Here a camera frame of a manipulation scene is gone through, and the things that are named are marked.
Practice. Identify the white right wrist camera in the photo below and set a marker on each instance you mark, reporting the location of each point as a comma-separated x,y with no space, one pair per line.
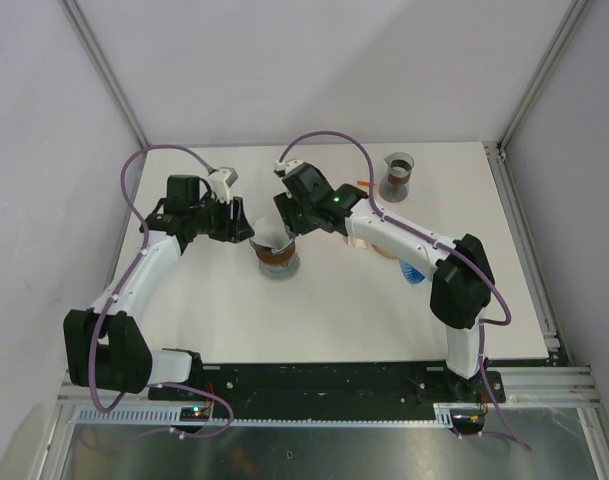
286,166

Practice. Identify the aluminium corner post left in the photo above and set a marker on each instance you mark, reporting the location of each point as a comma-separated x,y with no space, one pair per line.
101,64

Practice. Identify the white paper coffee filter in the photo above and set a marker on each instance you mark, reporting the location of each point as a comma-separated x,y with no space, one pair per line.
269,226

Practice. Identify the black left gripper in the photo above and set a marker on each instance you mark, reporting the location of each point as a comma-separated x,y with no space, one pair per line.
241,228

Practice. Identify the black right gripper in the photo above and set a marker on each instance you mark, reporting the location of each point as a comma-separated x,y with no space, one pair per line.
286,203

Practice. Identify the blue plastic dripper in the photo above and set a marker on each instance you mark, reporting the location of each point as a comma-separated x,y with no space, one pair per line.
410,273

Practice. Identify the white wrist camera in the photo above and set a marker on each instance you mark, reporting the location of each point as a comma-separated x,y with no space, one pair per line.
221,181
286,166

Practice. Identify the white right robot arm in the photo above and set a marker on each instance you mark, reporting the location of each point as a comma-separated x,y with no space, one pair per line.
457,269

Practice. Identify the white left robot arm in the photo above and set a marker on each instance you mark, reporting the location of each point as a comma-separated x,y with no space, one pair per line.
105,347

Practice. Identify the grey slotted cable duct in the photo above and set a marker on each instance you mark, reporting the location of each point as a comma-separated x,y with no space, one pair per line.
192,416

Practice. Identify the glass carafe with cork band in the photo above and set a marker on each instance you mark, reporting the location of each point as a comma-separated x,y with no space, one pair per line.
394,186

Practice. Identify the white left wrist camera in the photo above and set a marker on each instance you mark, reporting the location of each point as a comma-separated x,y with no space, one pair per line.
221,181

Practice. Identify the coffee filter paper pack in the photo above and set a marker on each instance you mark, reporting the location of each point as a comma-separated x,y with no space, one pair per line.
351,241

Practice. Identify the aluminium front frame rail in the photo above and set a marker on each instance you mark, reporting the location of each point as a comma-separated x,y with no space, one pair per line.
548,386

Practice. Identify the clear glass coffee server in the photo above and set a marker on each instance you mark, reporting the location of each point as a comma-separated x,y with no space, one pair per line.
279,272

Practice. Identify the aluminium right table rail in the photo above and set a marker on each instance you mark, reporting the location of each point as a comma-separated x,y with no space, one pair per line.
523,240

